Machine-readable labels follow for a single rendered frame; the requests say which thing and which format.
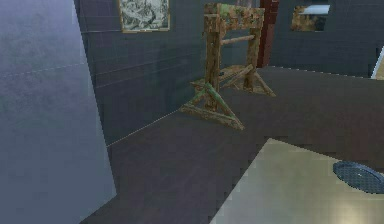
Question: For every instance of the mossy wooden rack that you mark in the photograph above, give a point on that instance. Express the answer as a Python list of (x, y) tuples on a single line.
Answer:
[(213, 66)]

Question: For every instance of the framed brown picture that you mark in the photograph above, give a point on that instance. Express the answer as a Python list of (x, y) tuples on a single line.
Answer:
[(308, 20)]

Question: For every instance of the dark blue plate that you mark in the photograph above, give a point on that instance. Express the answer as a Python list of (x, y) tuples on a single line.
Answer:
[(358, 176)]

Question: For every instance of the framed grey picture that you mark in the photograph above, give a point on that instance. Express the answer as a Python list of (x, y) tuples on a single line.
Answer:
[(144, 14)]

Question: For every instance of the dark red door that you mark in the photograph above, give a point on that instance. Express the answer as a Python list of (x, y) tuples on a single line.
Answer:
[(266, 33)]

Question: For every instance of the pale table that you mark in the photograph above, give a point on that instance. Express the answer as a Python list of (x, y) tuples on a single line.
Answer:
[(293, 190)]

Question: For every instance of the white framed panel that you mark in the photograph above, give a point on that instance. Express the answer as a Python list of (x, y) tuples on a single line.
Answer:
[(378, 65)]

